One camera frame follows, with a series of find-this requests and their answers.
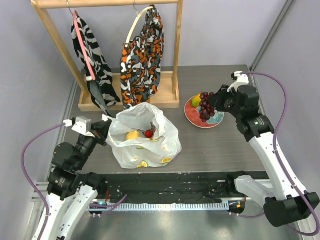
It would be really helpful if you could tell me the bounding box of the orange green mango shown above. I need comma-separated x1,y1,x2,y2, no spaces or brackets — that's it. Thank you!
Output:
190,93,202,108

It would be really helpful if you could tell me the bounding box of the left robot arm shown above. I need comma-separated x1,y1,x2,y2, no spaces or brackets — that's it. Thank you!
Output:
33,117,112,240

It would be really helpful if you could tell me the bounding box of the white cable duct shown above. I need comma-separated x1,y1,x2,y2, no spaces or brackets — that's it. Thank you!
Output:
114,201,230,212

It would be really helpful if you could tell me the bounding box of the pink clothes hanger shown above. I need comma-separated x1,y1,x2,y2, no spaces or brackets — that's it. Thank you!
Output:
66,0,96,81

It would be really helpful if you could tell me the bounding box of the yellow pear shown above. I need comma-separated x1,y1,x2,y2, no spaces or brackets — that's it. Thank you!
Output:
125,129,141,141

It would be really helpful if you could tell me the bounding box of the red cherry bunch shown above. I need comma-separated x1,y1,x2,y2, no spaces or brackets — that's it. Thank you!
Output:
144,122,157,139

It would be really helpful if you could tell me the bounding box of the cream clothes hanger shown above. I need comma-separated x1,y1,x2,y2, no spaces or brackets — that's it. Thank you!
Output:
125,0,154,44

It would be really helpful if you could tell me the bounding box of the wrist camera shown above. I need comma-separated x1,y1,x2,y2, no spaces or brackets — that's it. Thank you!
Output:
63,116,94,137
227,71,249,93

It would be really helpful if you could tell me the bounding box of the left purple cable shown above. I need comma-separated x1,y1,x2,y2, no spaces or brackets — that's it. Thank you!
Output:
20,123,66,240

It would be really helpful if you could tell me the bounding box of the orange camouflage cloth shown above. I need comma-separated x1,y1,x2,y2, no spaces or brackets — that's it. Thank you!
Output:
120,5,165,110

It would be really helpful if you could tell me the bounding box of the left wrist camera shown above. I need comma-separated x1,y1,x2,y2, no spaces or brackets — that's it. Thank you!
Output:
63,116,94,137

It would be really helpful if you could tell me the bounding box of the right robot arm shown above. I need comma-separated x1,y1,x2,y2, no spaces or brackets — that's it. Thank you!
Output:
208,85,320,228

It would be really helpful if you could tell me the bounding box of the zebra print cloth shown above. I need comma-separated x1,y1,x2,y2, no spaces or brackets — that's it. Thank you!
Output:
71,12,121,116

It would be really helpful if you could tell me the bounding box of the red teal plate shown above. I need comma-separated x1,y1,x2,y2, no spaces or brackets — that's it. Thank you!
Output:
184,96,225,129

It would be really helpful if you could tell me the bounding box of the white plastic bag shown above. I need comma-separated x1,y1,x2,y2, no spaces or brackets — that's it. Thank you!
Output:
102,102,182,169

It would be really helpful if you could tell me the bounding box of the purple grape bunch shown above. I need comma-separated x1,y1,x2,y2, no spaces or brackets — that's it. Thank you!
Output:
199,92,215,123

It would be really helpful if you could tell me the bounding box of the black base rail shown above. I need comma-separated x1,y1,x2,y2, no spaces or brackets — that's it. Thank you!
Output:
97,172,248,205

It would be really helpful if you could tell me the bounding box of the wooden clothes rack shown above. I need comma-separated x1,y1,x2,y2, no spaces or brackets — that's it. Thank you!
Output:
31,0,183,112

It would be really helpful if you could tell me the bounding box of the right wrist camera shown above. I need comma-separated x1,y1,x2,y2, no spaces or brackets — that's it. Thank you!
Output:
227,71,249,93

